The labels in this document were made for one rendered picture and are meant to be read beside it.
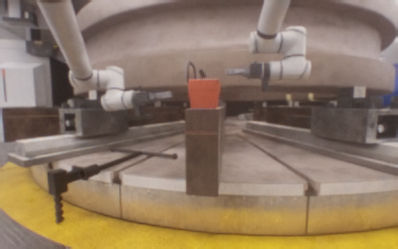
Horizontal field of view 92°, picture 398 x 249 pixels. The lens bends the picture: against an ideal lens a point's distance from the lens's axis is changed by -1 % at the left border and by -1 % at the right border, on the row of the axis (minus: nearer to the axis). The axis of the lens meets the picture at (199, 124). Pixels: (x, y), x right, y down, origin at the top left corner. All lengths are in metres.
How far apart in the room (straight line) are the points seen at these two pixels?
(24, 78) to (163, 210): 3.95
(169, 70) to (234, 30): 0.62
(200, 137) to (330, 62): 1.38
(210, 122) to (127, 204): 0.78
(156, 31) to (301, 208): 1.72
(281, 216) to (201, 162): 0.58
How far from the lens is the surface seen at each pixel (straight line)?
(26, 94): 4.67
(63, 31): 0.83
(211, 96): 0.84
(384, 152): 1.63
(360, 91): 1.82
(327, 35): 2.16
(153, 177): 1.14
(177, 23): 1.87
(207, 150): 0.82
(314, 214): 1.29
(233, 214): 1.16
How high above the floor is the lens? 0.70
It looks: 5 degrees down
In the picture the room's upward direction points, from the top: straight up
